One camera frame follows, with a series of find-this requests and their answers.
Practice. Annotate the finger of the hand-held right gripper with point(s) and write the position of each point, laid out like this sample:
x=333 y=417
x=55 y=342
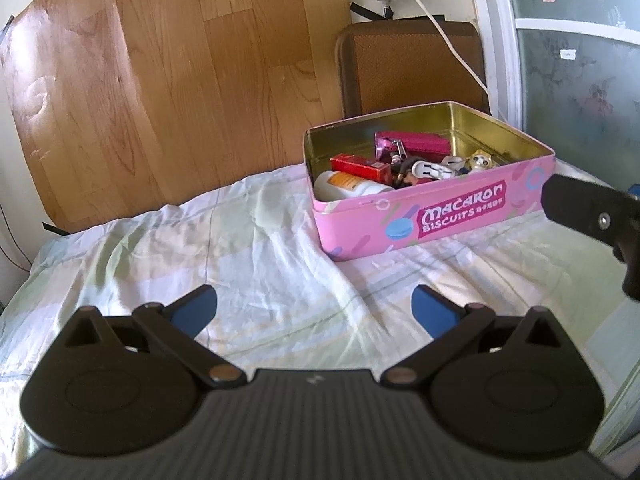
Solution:
x=585 y=205
x=632 y=275

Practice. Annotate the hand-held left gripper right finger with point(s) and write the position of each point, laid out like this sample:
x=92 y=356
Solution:
x=435 y=310

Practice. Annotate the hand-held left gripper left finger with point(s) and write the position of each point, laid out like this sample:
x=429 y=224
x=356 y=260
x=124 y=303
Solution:
x=195 y=310

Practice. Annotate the pink biscuit tin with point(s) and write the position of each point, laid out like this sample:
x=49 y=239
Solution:
x=450 y=220

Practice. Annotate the red cigarette box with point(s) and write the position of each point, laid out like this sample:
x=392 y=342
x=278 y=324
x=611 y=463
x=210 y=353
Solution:
x=357 y=166

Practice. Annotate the magenta pouch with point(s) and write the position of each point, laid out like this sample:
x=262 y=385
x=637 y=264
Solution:
x=415 y=142

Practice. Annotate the dark key bundle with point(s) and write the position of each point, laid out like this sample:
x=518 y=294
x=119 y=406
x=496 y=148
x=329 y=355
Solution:
x=402 y=175

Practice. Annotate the white clip tool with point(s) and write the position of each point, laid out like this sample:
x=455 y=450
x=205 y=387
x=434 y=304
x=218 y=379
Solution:
x=437 y=169

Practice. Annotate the white plastic bottle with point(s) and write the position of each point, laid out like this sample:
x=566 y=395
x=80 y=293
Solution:
x=345 y=186

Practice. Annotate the wooden board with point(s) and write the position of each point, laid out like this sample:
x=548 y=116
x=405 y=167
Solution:
x=175 y=85

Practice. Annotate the brown chair back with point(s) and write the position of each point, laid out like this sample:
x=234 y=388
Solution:
x=400 y=70

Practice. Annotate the white door frame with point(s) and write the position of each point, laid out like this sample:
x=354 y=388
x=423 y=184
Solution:
x=505 y=35

